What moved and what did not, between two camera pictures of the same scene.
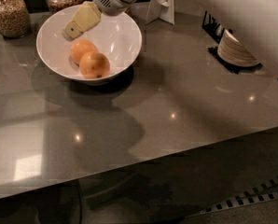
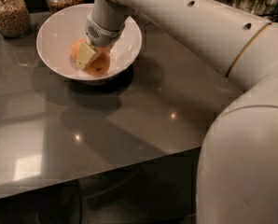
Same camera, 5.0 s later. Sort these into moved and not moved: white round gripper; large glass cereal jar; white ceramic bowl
Moved: white round gripper
Not moved: large glass cereal jar; white ceramic bowl
